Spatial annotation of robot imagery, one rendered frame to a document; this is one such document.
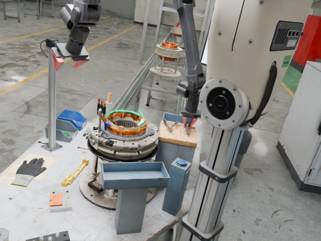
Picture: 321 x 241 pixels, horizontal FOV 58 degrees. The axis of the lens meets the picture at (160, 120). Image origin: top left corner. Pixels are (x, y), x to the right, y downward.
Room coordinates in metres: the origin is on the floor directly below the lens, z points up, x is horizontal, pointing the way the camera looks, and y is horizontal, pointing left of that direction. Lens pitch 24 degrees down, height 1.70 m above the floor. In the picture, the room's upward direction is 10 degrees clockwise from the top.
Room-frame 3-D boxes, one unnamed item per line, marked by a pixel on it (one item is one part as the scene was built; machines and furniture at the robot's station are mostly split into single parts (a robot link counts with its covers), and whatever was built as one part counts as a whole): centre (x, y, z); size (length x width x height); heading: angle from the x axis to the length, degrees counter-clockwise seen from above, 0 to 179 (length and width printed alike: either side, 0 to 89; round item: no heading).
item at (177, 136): (1.33, -0.10, 1.05); 0.20 x 0.19 x 0.02; 0
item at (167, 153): (1.33, -0.10, 0.91); 0.19 x 0.19 x 0.26; 0
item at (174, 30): (5.61, -0.06, 0.94); 0.39 x 0.39 x 0.30
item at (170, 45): (3.49, 0.04, 1.05); 0.22 x 0.22 x 0.20
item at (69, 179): (1.21, 0.38, 0.80); 0.22 x 0.04 x 0.03; 171
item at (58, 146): (1.43, 0.59, 0.78); 0.09 x 0.09 x 0.01; 62
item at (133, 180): (0.93, 0.06, 0.92); 0.25 x 0.11 x 0.28; 109
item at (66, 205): (1.00, 0.38, 0.79); 0.12 x 0.09 x 0.02; 22
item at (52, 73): (1.43, 0.59, 1.07); 0.03 x 0.03 x 0.57; 62
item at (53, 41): (1.42, 0.58, 1.37); 0.06 x 0.04 x 0.04; 62
